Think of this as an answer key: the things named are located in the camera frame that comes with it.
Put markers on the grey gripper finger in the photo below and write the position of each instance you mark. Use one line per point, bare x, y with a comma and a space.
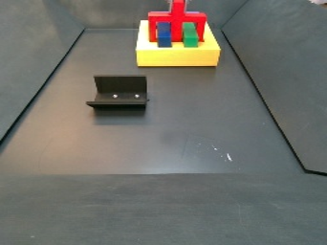
170, 4

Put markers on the red cross-shaped block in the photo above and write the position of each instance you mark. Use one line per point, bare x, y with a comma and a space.
176, 16

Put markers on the yellow board base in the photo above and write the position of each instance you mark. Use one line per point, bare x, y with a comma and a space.
178, 55

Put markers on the blue long block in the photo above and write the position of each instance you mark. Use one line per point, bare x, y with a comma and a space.
164, 35

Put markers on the green long block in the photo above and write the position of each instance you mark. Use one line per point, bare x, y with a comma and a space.
190, 35

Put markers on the black bracket holder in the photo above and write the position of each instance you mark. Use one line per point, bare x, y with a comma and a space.
119, 91

